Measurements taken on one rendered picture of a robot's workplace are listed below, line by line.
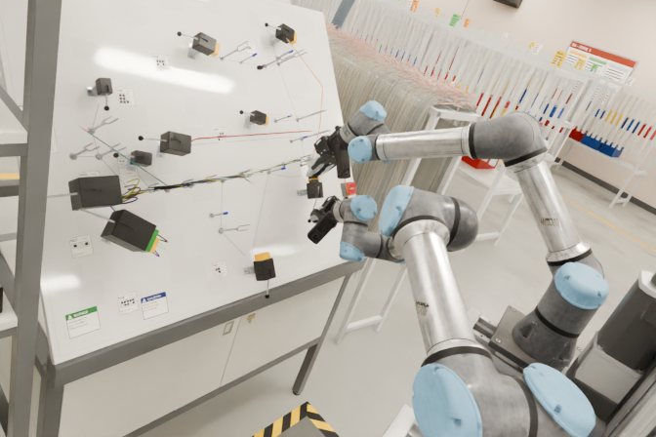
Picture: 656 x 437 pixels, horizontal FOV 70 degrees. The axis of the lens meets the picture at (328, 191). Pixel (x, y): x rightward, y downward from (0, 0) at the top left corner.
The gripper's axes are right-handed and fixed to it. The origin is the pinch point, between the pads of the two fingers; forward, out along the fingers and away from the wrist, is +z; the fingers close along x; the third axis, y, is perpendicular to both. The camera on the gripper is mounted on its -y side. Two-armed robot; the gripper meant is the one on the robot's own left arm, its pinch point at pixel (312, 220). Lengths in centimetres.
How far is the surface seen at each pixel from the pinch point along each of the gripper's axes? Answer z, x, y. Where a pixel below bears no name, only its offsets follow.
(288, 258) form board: 1.3, -1.5, -15.4
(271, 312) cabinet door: 13.6, -12.7, -31.4
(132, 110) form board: -17, 65, -18
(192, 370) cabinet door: 11, -1, -62
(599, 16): 330, -298, 774
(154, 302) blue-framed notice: -16, 26, -53
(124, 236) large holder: -34, 44, -46
